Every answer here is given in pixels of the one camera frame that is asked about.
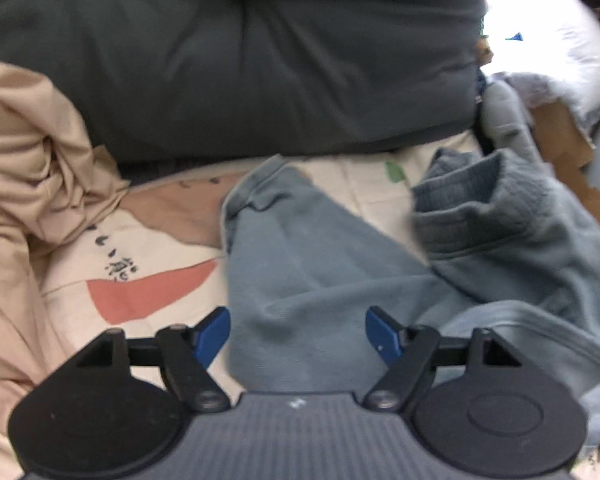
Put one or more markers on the blue denim pants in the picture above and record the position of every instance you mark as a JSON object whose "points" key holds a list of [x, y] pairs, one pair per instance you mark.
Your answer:
{"points": [[305, 270]]}

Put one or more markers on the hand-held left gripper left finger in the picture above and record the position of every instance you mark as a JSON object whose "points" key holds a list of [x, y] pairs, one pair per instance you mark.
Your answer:
{"points": [[212, 335]]}

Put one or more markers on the brown cardboard sheet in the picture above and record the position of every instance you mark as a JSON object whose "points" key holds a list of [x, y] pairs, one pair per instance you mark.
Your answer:
{"points": [[565, 145]]}

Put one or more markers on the beige cloth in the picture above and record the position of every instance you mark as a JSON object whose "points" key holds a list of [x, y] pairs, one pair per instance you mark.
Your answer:
{"points": [[25, 170]]}

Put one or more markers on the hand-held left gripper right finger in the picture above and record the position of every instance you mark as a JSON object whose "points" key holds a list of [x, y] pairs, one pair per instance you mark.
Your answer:
{"points": [[382, 335]]}

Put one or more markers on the grey neck pillow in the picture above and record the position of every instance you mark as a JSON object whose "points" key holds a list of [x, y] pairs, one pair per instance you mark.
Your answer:
{"points": [[505, 115]]}

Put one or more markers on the cream bear print bed sheet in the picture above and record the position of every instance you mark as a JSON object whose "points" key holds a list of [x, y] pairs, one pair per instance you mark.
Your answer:
{"points": [[145, 240]]}

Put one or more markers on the white plastic bag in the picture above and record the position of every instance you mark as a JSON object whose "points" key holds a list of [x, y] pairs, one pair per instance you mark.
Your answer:
{"points": [[570, 60]]}

